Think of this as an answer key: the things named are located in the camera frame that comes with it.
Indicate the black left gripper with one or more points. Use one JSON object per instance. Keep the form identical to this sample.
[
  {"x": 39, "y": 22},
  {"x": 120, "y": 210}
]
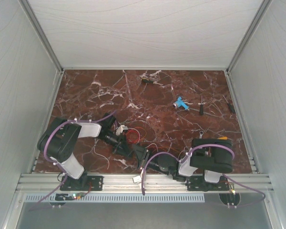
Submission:
[{"x": 121, "y": 146}]

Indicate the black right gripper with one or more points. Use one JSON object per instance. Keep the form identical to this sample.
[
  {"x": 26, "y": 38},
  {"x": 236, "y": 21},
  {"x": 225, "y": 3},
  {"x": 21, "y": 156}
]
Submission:
[{"x": 140, "y": 152}]

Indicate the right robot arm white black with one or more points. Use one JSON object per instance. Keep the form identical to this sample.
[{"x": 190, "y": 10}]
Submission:
[{"x": 213, "y": 156}]

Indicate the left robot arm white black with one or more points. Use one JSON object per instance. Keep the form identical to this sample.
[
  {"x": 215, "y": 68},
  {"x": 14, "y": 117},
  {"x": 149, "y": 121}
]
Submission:
[{"x": 58, "y": 141}]

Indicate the silver ratchet wrench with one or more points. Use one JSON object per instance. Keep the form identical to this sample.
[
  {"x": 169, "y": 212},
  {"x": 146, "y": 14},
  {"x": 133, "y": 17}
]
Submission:
[{"x": 201, "y": 134}]

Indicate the yellow black screwdriver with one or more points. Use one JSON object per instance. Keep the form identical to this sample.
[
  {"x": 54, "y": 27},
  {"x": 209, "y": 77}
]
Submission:
[{"x": 144, "y": 80}]

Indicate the black small tool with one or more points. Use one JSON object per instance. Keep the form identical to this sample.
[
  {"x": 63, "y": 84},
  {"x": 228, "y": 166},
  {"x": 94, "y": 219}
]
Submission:
[{"x": 231, "y": 107}]

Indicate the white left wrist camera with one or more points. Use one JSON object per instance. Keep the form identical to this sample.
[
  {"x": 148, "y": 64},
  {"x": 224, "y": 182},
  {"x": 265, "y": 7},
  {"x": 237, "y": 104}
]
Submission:
[{"x": 121, "y": 129}]

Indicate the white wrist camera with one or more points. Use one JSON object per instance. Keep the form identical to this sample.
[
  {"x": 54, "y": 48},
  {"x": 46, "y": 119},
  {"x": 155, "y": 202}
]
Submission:
[
  {"x": 137, "y": 179},
  {"x": 121, "y": 129}
]

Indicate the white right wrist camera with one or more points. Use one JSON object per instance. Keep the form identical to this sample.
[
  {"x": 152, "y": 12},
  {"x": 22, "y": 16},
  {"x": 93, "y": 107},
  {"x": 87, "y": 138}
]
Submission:
[{"x": 137, "y": 179}]

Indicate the black handle screwdriver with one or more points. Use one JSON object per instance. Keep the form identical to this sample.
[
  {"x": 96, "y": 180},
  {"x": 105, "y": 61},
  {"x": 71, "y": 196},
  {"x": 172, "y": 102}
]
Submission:
[{"x": 201, "y": 110}]

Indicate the grey slotted cable duct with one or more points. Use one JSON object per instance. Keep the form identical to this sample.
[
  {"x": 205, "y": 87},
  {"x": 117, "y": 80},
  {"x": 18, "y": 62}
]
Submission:
[{"x": 128, "y": 198}]

